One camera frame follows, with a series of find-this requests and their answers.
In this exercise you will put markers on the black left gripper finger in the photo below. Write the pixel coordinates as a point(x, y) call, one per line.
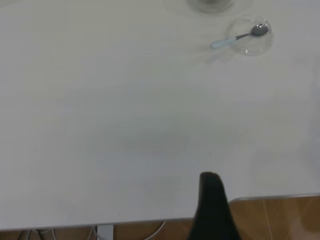
point(212, 212)

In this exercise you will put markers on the clear glass lid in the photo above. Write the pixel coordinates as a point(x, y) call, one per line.
point(253, 46)

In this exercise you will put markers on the white table leg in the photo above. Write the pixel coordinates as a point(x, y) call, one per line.
point(105, 233)

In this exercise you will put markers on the clear double-walled glass jar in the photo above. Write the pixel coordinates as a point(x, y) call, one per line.
point(210, 5)

